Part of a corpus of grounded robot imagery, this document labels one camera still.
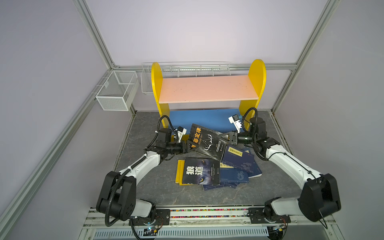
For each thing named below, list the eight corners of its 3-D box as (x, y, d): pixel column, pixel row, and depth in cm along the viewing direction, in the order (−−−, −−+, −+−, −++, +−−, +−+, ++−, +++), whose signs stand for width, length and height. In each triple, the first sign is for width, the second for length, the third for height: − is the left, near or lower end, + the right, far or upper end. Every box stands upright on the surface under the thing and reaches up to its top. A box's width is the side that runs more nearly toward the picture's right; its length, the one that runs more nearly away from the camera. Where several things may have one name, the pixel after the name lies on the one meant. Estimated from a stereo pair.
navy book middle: (220, 183, 86) (221, 181, 82) (218, 165, 92) (219, 162, 89) (247, 183, 85) (249, 181, 82) (243, 165, 92) (245, 162, 89)
